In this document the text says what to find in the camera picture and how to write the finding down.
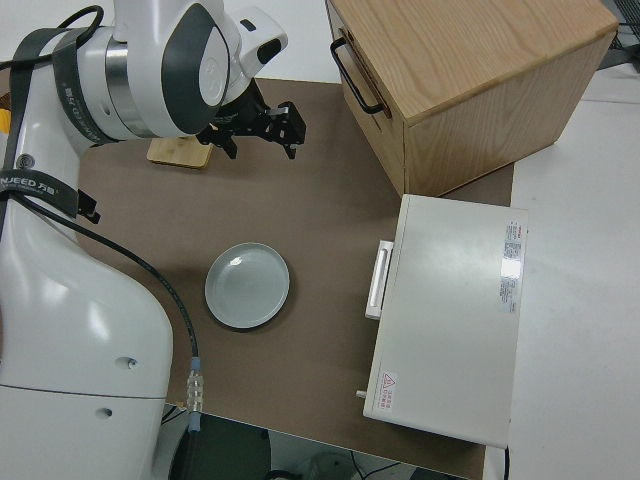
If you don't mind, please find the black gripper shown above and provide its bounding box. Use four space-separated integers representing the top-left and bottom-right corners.
77 189 102 225
195 82 307 161

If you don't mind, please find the gray round plate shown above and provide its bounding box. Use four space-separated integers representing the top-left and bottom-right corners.
204 242 292 330

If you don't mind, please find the wooden mug rack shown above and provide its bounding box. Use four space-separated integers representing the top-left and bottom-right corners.
146 134 215 171

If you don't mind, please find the wooden drawer cabinet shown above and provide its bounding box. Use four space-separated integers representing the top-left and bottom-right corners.
325 0 620 199

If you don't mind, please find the white toaster oven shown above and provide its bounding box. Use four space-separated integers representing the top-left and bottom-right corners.
354 193 530 449

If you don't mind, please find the black cabinet handle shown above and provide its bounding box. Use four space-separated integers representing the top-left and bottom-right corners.
329 38 386 115

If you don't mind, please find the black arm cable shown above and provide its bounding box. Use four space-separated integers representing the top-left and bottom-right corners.
0 3 207 436

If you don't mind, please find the white oven door handle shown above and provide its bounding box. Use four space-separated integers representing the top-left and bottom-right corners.
364 239 396 321

